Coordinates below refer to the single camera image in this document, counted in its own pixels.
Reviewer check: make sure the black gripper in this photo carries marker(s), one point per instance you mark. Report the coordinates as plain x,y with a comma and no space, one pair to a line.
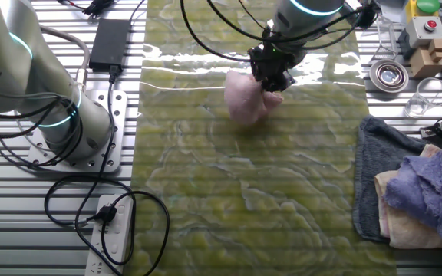
271,61

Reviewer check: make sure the pink fluffy cloth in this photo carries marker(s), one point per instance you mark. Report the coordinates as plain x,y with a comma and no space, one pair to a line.
244,99

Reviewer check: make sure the purple fluffy cloth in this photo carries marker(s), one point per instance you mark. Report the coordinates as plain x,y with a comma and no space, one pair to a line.
432,191

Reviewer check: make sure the beige cloth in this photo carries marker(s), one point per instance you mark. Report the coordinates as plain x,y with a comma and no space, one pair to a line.
401,230

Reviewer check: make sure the small steel bowl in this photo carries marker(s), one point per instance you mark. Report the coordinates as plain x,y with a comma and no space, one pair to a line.
389,75

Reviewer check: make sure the green marble pattern mat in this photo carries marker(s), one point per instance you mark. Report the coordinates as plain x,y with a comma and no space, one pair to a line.
244,191

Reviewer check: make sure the clear acrylic stand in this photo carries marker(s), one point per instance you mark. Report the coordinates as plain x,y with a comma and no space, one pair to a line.
386,38

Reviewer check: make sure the dark grey towel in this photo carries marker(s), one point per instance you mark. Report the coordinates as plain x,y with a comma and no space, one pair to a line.
374,172

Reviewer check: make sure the clear glass beaker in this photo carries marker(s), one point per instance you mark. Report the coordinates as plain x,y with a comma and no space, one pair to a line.
422,105

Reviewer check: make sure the wooden blocks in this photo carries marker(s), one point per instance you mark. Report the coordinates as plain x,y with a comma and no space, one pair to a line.
428,63

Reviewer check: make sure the grey box red button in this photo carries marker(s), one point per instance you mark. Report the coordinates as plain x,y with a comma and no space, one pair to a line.
422,32

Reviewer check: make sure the yellow box green button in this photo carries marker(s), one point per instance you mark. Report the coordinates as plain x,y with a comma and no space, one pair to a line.
428,5

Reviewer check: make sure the black power adapter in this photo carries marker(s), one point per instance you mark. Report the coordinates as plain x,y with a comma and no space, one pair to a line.
109,44

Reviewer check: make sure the white power strip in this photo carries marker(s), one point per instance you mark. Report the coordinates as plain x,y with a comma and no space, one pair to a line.
115,230

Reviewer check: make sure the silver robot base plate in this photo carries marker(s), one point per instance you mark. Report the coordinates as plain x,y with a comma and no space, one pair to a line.
115,115

